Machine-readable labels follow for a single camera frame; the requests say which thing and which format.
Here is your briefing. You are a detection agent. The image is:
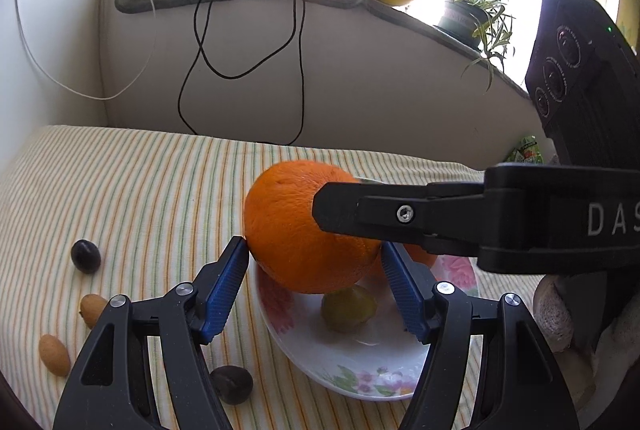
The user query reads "dark plum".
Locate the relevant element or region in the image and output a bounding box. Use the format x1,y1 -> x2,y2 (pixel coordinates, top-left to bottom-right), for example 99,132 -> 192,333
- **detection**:
209,365 -> 254,406
70,239 -> 102,275

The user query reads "green plastic bag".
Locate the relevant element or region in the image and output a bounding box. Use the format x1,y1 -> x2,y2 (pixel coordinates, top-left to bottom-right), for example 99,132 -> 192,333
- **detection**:
505,136 -> 546,163

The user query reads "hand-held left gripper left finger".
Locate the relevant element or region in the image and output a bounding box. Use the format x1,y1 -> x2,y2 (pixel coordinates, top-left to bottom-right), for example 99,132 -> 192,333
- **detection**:
51,236 -> 250,430

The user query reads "striped blanket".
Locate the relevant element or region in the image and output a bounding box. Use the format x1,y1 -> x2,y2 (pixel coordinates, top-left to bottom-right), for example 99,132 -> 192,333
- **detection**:
0,125 -> 556,430

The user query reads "white cable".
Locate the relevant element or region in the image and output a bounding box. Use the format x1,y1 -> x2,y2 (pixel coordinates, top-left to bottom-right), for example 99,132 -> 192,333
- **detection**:
12,0 -> 166,101

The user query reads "person's right hand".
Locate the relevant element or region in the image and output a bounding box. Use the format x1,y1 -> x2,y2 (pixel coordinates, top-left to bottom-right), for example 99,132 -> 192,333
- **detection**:
532,274 -> 640,416

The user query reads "small green fruit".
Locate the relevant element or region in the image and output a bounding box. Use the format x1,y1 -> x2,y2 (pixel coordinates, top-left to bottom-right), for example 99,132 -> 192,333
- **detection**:
321,286 -> 378,334

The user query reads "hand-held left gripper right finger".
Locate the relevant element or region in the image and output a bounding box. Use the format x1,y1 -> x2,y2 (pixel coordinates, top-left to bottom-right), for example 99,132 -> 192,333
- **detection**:
381,241 -> 581,430

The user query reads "black cable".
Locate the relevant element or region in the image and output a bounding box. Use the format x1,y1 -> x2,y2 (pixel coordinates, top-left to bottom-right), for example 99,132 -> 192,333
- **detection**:
178,0 -> 307,147

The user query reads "large orange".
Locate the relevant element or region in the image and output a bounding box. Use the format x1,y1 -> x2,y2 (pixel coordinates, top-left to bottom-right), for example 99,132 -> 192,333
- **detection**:
243,161 -> 385,295
367,244 -> 442,281

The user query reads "floral white plate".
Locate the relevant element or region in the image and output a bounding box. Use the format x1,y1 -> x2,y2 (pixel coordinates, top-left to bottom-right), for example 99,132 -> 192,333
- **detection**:
249,254 -> 482,403

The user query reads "potted spider plant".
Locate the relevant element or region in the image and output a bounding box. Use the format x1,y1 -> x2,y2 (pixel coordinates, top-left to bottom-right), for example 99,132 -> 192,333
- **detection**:
417,0 -> 518,93

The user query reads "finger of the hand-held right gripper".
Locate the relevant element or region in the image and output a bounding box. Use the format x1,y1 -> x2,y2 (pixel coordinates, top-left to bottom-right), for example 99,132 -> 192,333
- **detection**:
312,181 -> 488,257

